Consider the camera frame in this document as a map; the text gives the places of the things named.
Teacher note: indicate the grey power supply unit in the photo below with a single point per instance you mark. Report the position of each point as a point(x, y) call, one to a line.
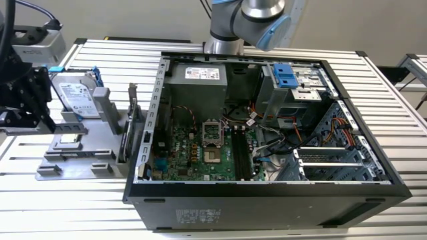
point(196, 97)

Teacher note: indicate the blue plastic drive latch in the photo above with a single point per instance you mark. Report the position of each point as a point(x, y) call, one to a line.
point(283, 75)

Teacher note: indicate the black open PC case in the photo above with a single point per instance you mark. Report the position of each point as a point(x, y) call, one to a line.
point(233, 212)

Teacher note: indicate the hard disk in blue carrier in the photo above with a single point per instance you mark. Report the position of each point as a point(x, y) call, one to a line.
point(74, 97)

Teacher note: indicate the graphics card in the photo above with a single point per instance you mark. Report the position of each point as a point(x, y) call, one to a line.
point(126, 135)

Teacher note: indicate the grey parts rack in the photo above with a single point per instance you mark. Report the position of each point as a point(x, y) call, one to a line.
point(96, 142)

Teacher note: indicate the silver CPU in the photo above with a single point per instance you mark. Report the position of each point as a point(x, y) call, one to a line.
point(69, 138)

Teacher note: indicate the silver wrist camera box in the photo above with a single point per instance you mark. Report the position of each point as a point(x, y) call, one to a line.
point(40, 52)

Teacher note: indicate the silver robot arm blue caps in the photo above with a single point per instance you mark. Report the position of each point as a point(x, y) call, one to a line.
point(229, 22)

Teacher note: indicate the slatted metal side table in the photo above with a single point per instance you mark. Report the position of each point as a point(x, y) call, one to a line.
point(416, 62)

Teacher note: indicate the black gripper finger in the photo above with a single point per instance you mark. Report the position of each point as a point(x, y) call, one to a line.
point(41, 95)

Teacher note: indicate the blue port block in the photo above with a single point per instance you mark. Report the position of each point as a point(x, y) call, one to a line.
point(160, 165)

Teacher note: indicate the CPU socket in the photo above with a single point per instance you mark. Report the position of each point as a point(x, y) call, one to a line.
point(213, 155)

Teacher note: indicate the green motherboard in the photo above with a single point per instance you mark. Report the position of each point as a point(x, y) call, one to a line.
point(216, 172)

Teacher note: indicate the silver expansion slot cover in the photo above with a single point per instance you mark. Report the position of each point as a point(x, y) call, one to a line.
point(320, 149)
point(329, 164)

